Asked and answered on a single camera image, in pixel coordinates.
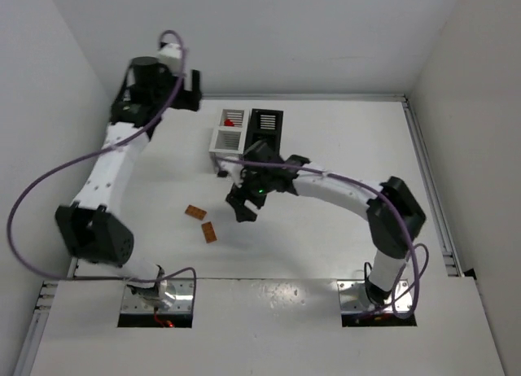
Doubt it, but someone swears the brown lego plate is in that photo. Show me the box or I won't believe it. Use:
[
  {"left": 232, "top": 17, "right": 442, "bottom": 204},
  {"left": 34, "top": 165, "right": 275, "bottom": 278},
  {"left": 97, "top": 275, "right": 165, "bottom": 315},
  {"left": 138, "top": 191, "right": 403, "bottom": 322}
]
[
  {"left": 185, "top": 204, "right": 207, "bottom": 221},
  {"left": 201, "top": 221, "right": 217, "bottom": 243}
]

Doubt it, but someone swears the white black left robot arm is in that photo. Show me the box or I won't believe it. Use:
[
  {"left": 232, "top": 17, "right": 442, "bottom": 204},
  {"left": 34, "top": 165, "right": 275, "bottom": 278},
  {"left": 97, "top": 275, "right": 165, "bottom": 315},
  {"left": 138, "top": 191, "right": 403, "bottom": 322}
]
[{"left": 55, "top": 55, "right": 202, "bottom": 301}]

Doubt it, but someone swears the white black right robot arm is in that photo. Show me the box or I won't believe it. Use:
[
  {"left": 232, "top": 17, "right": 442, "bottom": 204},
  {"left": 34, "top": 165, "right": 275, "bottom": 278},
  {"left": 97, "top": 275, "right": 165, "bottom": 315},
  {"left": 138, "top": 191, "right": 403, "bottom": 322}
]
[{"left": 218, "top": 141, "right": 426, "bottom": 310}]

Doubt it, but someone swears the white slatted container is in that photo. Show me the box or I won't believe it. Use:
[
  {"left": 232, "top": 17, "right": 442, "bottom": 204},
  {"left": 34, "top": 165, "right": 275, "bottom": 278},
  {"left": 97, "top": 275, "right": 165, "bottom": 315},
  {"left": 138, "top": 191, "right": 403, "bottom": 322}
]
[{"left": 208, "top": 108, "right": 248, "bottom": 173}]

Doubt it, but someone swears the black slatted container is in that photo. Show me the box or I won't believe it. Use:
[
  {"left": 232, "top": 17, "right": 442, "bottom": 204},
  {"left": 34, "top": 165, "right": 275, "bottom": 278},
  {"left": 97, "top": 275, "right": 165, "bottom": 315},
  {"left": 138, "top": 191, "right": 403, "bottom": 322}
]
[{"left": 244, "top": 108, "right": 283, "bottom": 153}]

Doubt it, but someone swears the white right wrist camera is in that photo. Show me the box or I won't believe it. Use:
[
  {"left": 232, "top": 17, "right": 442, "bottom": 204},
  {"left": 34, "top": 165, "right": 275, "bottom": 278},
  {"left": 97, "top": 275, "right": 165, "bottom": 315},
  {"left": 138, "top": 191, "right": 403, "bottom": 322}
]
[{"left": 217, "top": 157, "right": 243, "bottom": 186}]

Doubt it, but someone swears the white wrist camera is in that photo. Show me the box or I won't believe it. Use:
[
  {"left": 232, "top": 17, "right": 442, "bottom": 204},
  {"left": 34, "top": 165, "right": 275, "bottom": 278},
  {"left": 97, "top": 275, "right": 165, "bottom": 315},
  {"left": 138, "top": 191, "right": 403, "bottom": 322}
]
[
  {"left": 156, "top": 43, "right": 182, "bottom": 73},
  {"left": 217, "top": 157, "right": 243, "bottom": 186}
]

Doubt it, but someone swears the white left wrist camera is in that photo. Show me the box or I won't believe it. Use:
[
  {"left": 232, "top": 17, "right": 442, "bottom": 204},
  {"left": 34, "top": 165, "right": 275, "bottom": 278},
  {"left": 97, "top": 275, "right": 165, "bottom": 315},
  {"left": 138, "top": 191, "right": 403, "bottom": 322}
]
[{"left": 156, "top": 43, "right": 182, "bottom": 73}]

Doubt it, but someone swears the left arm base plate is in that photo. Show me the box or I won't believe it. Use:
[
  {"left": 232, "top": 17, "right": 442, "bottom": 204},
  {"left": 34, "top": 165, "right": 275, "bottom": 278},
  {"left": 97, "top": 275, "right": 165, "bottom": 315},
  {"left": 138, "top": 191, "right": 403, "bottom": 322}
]
[{"left": 120, "top": 278, "right": 195, "bottom": 316}]

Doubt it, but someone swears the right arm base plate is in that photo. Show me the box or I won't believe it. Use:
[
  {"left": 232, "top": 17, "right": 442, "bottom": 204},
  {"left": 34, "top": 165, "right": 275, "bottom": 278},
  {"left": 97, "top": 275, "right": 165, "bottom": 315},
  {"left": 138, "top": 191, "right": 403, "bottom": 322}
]
[{"left": 336, "top": 280, "right": 413, "bottom": 316}]

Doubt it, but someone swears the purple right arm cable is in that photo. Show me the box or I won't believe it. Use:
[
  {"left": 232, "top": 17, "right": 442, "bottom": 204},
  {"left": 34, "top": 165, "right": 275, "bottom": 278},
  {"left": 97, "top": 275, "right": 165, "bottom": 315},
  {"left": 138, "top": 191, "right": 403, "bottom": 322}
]
[{"left": 214, "top": 155, "right": 431, "bottom": 320}]

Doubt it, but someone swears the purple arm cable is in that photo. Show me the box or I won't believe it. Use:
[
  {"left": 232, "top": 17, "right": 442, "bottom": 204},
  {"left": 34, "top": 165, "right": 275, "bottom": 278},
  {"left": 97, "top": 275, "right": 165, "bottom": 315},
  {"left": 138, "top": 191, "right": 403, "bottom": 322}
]
[
  {"left": 6, "top": 29, "right": 197, "bottom": 286},
  {"left": 214, "top": 155, "right": 431, "bottom": 320}
]

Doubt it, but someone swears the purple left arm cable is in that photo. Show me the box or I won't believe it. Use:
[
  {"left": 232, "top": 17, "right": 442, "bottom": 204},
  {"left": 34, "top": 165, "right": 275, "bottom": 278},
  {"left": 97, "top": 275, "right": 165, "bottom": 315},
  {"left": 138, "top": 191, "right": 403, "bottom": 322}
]
[{"left": 6, "top": 29, "right": 197, "bottom": 286}]

